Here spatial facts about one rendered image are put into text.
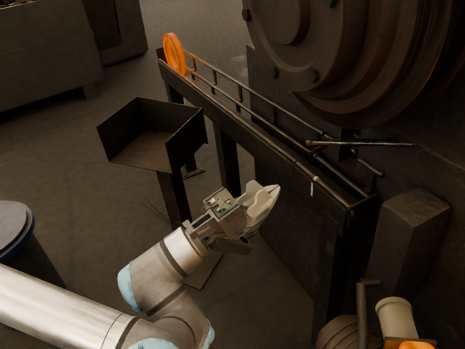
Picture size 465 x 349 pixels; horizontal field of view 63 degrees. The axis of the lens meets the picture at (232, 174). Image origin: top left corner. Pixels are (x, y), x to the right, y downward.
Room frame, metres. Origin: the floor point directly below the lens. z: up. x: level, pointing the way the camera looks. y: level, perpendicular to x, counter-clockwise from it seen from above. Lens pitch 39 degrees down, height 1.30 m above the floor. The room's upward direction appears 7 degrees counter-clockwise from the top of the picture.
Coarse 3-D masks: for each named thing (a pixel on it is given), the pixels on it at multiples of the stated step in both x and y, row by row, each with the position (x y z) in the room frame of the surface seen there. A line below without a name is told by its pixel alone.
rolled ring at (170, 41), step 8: (168, 40) 1.62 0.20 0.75; (176, 40) 1.59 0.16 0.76; (168, 48) 1.68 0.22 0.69; (176, 48) 1.56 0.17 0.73; (168, 56) 1.68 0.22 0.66; (176, 56) 1.55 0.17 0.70; (184, 56) 1.55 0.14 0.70; (176, 64) 1.65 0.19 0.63; (184, 64) 1.55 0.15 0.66; (184, 72) 1.57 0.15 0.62
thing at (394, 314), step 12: (384, 300) 0.35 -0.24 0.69; (396, 300) 0.35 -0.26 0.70; (384, 312) 0.33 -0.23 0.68; (396, 312) 0.33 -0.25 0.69; (408, 312) 0.33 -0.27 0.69; (384, 324) 0.32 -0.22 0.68; (396, 324) 0.31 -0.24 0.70; (408, 324) 0.30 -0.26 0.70; (384, 336) 0.30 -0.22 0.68; (396, 336) 0.29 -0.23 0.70; (408, 336) 0.28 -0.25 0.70
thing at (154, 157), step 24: (120, 120) 1.10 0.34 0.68; (144, 120) 1.19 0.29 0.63; (168, 120) 1.13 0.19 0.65; (192, 120) 1.00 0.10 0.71; (120, 144) 1.08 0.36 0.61; (144, 144) 1.09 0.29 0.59; (168, 144) 0.89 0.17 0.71; (192, 144) 0.99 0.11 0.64; (144, 168) 0.94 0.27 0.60; (168, 168) 0.92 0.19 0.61; (168, 192) 1.00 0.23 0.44; (216, 264) 1.00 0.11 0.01
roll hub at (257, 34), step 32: (256, 0) 0.73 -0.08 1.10; (288, 0) 0.61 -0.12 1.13; (320, 0) 0.56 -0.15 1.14; (352, 0) 0.52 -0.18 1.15; (256, 32) 0.72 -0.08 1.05; (288, 32) 0.61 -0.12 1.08; (320, 32) 0.56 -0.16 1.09; (352, 32) 0.51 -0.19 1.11; (288, 64) 0.64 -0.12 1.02; (320, 64) 0.54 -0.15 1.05
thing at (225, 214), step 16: (224, 192) 0.58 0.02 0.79; (208, 208) 0.54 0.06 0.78; (224, 208) 0.53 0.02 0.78; (240, 208) 0.53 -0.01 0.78; (192, 224) 0.52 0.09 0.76; (208, 224) 0.52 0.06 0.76; (224, 224) 0.51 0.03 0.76; (240, 224) 0.53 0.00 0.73; (192, 240) 0.50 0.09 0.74; (208, 240) 0.52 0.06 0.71
